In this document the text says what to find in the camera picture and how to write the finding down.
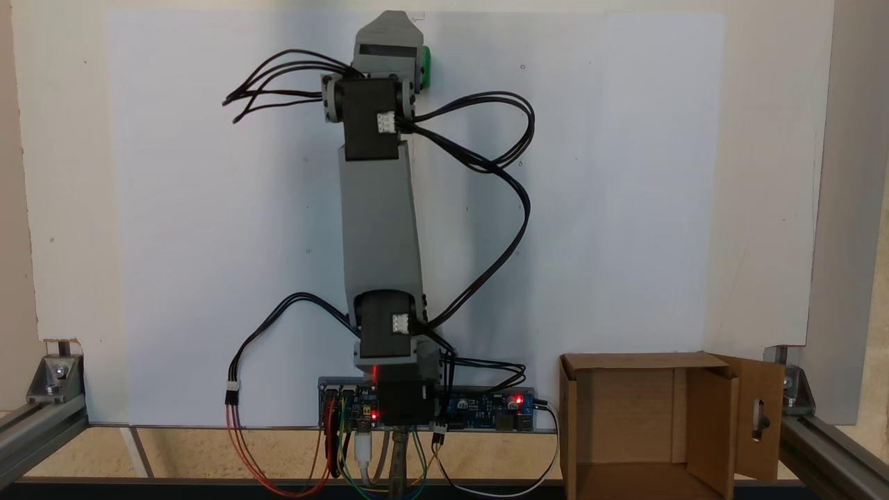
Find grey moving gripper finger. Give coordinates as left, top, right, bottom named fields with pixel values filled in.
left=354, top=10, right=426, bottom=48

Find large white paper sheet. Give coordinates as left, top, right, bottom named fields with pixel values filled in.
left=104, top=10, right=727, bottom=428

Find motor driver circuit board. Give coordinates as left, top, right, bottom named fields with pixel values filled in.
left=317, top=376, right=381, bottom=433

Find blue power converter board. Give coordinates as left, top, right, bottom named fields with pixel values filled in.
left=436, top=386, right=537, bottom=434

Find open cardboard box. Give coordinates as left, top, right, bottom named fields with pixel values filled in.
left=558, top=351, right=786, bottom=500

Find black servo cable bundle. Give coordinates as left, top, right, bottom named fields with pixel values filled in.
left=410, top=90, right=537, bottom=333
left=222, top=48, right=363, bottom=126

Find black cable with white connector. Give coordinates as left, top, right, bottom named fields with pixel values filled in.
left=226, top=292, right=362, bottom=407

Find green yellow jumper wires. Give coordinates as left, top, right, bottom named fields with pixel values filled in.
left=332, top=396, right=429, bottom=499

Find orange red wire bundle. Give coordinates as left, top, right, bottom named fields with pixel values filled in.
left=225, top=399, right=338, bottom=498

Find thin white cable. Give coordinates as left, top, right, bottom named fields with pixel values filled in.
left=436, top=401, right=560, bottom=498

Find metal corner bracket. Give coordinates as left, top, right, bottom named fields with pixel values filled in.
left=763, top=345, right=818, bottom=417
left=26, top=353, right=86, bottom=406

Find aluminium frame post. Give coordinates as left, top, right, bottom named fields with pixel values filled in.
left=776, top=411, right=889, bottom=500
left=0, top=396, right=91, bottom=488

